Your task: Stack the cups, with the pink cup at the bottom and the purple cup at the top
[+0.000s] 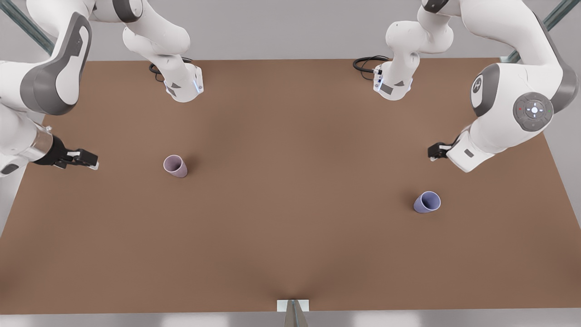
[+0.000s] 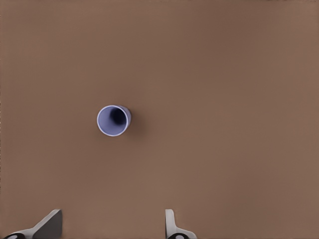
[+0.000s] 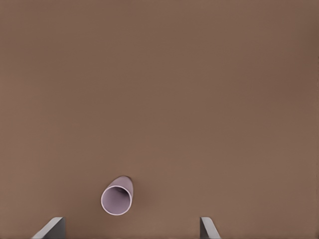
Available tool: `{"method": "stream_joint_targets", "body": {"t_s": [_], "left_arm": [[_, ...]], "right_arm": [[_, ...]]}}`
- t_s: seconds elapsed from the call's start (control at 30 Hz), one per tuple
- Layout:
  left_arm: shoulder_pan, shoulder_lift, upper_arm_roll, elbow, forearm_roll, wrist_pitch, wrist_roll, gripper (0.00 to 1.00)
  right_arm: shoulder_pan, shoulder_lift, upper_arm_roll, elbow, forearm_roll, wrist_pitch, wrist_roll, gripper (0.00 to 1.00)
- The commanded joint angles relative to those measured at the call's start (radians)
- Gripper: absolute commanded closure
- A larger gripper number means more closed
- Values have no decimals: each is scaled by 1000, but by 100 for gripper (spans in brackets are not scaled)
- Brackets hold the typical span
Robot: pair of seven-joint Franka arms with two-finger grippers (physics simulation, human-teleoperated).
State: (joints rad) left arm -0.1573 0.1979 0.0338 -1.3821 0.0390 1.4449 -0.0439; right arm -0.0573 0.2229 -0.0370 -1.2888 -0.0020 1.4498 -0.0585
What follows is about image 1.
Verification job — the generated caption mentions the silver frame post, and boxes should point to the silver frame post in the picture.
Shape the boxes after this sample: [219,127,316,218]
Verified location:
[0,0,56,56]
[277,299,310,327]
[499,0,581,64]

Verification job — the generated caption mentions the purple cup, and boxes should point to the purple cup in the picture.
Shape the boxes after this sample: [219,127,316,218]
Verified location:
[413,191,441,214]

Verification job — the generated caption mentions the pink cup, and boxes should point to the pink cup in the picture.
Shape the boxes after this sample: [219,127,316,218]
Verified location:
[163,155,188,178]

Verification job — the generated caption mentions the black cable loop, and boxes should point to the black cable loop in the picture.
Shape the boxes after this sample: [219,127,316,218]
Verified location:
[353,55,391,81]
[149,57,194,83]

